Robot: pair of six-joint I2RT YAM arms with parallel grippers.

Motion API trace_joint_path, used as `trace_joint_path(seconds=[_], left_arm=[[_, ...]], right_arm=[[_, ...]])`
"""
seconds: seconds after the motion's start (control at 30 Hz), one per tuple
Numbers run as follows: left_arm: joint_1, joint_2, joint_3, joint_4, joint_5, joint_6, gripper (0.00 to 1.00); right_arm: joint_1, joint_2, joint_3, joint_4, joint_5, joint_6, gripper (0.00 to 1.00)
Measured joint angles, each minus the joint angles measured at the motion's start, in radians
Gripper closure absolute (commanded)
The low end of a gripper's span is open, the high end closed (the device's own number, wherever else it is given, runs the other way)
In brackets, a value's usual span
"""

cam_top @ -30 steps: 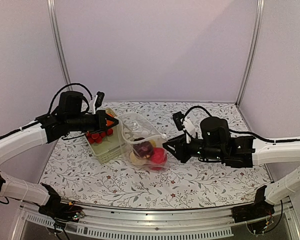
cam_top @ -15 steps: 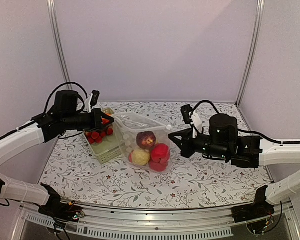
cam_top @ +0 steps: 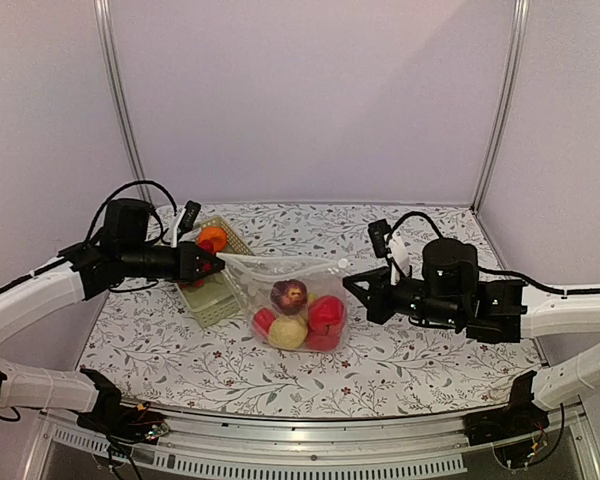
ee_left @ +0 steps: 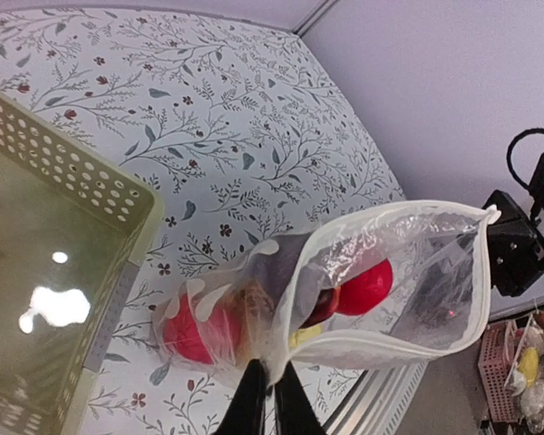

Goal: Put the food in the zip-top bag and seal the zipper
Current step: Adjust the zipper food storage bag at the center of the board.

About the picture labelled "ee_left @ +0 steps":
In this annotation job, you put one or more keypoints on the yellow corn cob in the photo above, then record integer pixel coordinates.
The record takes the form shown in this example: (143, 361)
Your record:
(304, 335)

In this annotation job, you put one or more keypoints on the pink plastic basket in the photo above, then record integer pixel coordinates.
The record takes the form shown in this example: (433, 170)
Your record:
(495, 360)

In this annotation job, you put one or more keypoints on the right aluminium corner post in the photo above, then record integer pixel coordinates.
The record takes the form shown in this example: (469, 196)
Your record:
(313, 17)

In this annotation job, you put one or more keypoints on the red pomegranate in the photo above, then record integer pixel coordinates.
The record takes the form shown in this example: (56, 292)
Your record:
(361, 294)
(196, 341)

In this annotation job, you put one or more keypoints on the red apple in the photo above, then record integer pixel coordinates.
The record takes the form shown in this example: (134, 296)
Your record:
(325, 307)

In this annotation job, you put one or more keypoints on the aluminium front rail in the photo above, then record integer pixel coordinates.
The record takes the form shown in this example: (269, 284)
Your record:
(378, 401)

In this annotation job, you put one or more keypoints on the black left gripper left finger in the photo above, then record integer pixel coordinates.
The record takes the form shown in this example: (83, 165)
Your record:
(246, 412)

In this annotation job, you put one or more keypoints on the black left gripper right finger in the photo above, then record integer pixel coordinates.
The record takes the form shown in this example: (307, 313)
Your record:
(294, 413)

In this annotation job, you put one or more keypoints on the floral patterned table mat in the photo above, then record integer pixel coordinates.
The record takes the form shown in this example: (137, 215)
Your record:
(237, 126)

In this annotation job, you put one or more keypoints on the clear dotted zip top bag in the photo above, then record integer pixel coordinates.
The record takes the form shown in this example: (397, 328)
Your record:
(405, 282)

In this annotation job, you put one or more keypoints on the beige perforated plastic basket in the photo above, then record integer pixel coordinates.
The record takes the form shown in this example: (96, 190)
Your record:
(74, 232)

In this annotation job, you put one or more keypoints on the red pomegranate back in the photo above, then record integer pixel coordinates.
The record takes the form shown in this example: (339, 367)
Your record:
(196, 341)

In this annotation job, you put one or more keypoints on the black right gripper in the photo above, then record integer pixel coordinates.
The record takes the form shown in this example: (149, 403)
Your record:
(516, 246)

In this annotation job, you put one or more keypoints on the red pomegranate front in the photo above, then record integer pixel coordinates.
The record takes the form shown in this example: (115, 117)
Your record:
(361, 294)

